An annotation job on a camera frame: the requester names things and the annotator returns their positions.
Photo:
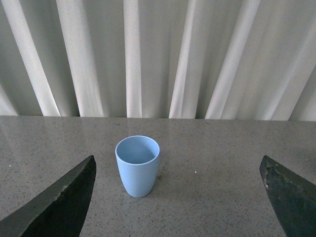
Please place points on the white pleated curtain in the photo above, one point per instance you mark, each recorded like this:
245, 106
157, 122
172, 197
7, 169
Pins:
189, 59

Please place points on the blue plastic cup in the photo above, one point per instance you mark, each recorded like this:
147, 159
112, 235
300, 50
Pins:
138, 161

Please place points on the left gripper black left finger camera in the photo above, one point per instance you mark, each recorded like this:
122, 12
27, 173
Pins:
58, 211

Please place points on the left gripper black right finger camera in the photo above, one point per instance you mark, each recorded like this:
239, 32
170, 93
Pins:
292, 197

